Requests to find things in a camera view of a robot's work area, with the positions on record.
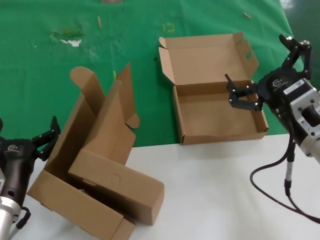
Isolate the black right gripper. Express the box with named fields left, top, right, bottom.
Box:
left=224, top=33, right=313, bottom=149

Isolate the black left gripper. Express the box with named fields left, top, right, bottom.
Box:
left=0, top=115, right=62, bottom=205

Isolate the cardboard box holed flap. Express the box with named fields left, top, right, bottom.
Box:
left=158, top=31, right=270, bottom=146

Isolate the large open cardboard box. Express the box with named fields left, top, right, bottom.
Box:
left=26, top=66, right=137, bottom=240

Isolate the open cardboard box round dent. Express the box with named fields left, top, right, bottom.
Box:
left=67, top=62, right=165, bottom=226

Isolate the green table cloth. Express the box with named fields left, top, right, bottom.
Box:
left=0, top=0, right=313, bottom=149

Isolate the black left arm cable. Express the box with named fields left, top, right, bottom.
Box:
left=14, top=206, right=32, bottom=240

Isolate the black cable silver plug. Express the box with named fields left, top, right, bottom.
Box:
left=284, top=139, right=320, bottom=221

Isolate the plain black cable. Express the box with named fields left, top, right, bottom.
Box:
left=249, top=142, right=320, bottom=224

